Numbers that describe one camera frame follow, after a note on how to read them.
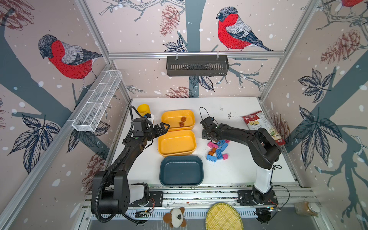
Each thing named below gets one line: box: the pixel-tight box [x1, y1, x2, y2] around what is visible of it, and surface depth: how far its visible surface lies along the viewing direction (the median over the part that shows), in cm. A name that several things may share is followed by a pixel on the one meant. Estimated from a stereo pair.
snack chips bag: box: [241, 110, 287, 146], surface depth 102 cm
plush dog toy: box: [162, 207, 187, 229], surface depth 68 cm
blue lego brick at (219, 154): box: [215, 148, 223, 160], surface depth 91 cm
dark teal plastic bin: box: [159, 155, 205, 187], surface depth 84 cm
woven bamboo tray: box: [205, 202, 244, 230], surface depth 69 cm
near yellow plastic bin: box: [157, 129, 197, 157], surface depth 96 cm
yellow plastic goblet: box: [137, 103, 151, 117], surface depth 98 cm
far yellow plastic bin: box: [161, 109, 196, 131], surface depth 109 cm
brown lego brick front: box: [207, 147, 217, 157], surface depth 91 cm
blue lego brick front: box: [206, 154, 218, 163], surface depth 89 cm
